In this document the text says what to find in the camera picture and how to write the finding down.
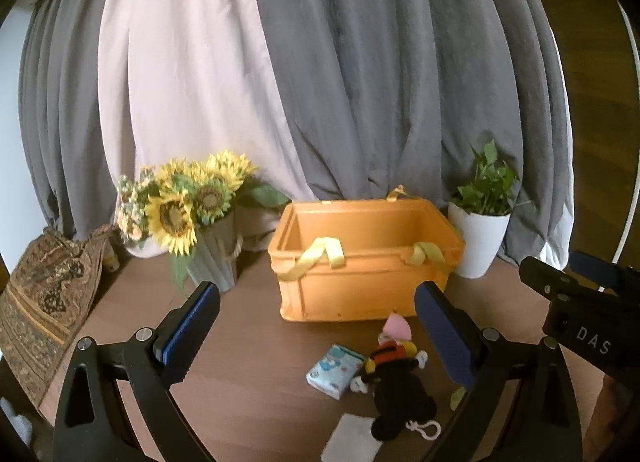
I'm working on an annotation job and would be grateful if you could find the orange plastic crate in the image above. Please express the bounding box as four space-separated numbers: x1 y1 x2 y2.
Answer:
267 185 466 324

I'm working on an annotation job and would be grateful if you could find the grey curtain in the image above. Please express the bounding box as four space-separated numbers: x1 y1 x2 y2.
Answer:
17 0 132 243
247 0 574 269

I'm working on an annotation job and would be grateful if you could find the sunflower bouquet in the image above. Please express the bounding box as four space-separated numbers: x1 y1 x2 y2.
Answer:
145 150 292 285

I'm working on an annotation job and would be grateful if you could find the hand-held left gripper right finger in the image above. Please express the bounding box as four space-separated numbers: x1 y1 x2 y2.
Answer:
414 280 585 462

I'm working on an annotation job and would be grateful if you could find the white curved pole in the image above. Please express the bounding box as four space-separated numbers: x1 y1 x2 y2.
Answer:
612 1 640 269

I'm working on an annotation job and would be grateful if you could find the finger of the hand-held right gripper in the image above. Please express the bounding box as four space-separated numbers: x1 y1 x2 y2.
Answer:
570 250 626 294
518 255 623 304

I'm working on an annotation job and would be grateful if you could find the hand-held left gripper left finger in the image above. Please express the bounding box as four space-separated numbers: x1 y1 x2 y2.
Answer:
52 280 222 462

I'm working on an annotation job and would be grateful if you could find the grey ribbed vase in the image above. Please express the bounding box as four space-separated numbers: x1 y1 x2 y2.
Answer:
185 211 240 293

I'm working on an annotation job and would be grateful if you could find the white cloth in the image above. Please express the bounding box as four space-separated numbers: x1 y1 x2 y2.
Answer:
320 413 384 462

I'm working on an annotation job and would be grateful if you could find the brown patterned cloth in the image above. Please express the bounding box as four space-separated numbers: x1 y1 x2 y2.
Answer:
0 223 120 409

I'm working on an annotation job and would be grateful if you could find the white plant pot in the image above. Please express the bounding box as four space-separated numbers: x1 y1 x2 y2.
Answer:
446 200 512 279

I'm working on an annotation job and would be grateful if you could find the small pink flower bouquet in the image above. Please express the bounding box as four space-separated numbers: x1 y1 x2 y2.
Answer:
114 167 162 259

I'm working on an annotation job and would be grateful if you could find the green leafy plant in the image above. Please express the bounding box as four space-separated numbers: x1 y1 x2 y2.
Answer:
450 139 522 217

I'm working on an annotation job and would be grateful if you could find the blue printed tissue packet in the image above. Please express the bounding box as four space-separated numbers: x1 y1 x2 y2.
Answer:
305 343 367 400

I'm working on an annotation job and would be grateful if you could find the white curtain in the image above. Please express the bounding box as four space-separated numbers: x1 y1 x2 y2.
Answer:
97 0 322 225

